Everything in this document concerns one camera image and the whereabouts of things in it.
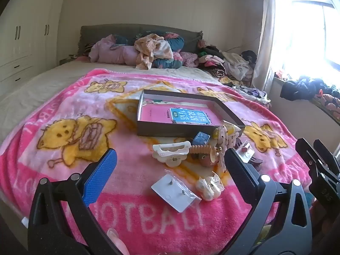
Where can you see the pink quilt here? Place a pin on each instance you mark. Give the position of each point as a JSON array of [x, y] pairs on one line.
[[111, 54]]

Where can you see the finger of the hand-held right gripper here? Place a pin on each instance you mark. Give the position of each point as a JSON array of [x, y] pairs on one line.
[[308, 156], [329, 180]]

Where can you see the small blue box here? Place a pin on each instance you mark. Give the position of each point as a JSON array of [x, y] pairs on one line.
[[201, 138]]

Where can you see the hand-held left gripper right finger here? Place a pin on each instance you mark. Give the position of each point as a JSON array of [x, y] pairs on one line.
[[239, 170]]

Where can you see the dark jacket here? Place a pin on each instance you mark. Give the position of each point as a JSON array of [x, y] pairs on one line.
[[300, 89]]

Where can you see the bright window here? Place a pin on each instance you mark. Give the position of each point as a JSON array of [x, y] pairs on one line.
[[305, 37]]

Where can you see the dark teal floral quilt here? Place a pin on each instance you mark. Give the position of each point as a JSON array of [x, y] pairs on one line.
[[175, 43]]

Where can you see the pink fleece garment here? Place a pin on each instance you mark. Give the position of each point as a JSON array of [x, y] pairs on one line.
[[188, 58]]

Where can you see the pink printed bear blanket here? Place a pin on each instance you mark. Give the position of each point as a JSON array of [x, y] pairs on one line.
[[106, 127]]

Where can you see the cream built-in wardrobe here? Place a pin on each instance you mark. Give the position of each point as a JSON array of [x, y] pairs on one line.
[[26, 32]]

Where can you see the orange and black cloth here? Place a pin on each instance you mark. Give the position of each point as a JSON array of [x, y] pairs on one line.
[[330, 103]]

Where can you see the white hair claw clip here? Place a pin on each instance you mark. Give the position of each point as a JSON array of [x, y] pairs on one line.
[[170, 151]]

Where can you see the person's left hand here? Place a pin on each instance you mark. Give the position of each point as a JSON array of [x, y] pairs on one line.
[[118, 241]]

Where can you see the dark brown hair clip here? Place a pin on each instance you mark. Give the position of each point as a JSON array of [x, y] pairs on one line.
[[256, 163]]

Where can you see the pink book with blue label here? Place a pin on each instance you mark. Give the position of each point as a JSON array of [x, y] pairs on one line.
[[154, 114]]

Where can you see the dotted sheer bow hair clip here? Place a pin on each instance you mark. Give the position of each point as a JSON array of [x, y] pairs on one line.
[[225, 135]]

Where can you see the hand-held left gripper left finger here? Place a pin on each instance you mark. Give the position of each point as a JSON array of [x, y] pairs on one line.
[[101, 175]]

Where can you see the brown cardboard box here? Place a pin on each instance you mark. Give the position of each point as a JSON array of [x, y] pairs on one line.
[[159, 131]]

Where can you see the pearl hair accessory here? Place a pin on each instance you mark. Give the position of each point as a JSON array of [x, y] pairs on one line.
[[207, 188]]

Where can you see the small clear earring packet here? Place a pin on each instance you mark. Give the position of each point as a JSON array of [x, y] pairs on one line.
[[247, 151]]

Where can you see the cream curtain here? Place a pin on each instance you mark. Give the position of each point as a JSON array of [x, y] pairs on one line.
[[267, 45]]

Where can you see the white earring card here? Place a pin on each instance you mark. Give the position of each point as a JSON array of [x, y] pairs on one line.
[[172, 194]]

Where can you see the pile of mixed clothes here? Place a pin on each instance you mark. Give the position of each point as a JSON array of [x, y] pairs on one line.
[[233, 61]]

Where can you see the cream floral cloth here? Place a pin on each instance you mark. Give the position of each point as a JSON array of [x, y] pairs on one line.
[[154, 47]]

